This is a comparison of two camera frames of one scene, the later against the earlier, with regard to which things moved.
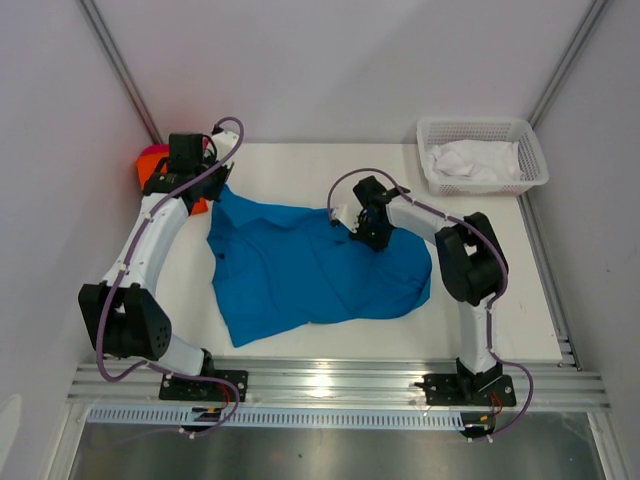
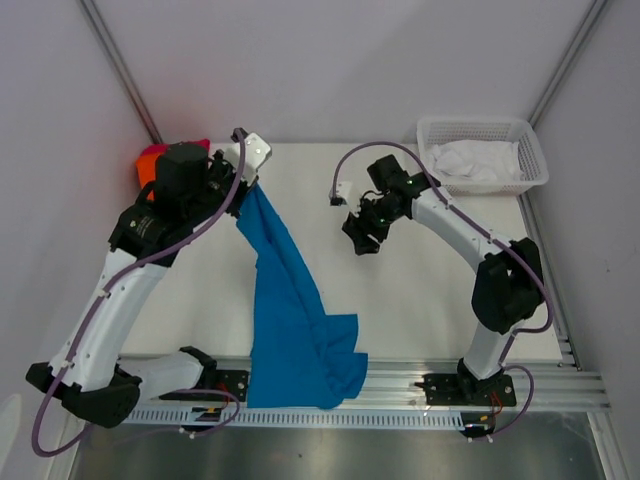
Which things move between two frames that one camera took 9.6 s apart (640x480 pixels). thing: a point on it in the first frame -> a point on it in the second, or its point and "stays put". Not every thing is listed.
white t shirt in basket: (477, 159) stays put
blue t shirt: (276, 265) -> (300, 355)
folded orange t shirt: (145, 165) stays put
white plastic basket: (480, 156) stays put
